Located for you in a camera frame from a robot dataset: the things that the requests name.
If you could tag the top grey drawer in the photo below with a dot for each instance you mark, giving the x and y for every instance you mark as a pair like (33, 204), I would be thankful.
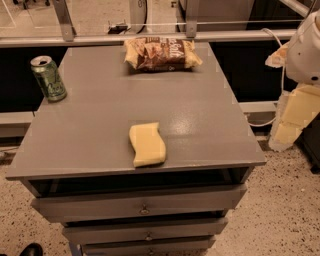
(139, 203)

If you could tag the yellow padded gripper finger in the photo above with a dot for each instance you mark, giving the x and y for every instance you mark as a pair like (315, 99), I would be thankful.
(295, 111)

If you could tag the black shoe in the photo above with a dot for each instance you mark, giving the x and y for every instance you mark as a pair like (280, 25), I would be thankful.
(33, 249)

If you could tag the grey drawer cabinet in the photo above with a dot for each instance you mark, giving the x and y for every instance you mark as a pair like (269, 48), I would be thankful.
(80, 146)

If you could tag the grey drawer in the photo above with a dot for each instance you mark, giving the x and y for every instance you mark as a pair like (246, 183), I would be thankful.
(139, 203)
(147, 231)
(149, 248)

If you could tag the green soda can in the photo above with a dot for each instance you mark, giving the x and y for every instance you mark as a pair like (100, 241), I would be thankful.
(47, 75)

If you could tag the yellow sponge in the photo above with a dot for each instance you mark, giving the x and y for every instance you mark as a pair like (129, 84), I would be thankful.
(148, 145)

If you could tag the bottom grey drawer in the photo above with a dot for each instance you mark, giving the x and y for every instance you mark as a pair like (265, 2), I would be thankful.
(149, 248)

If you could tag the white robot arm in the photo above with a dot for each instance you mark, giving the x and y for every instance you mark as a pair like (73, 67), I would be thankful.
(300, 58)

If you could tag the metal railing frame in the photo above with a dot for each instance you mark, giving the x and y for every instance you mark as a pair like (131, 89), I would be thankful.
(46, 23)

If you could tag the brown chip bag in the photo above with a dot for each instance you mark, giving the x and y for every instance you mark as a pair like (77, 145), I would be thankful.
(158, 54)

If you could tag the small black device on floor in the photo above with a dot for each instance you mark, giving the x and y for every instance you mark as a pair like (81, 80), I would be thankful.
(117, 28)

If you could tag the middle grey drawer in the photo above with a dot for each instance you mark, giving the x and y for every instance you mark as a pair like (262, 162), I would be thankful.
(147, 231)

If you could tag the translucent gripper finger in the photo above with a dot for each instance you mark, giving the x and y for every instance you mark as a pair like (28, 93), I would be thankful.
(278, 58)

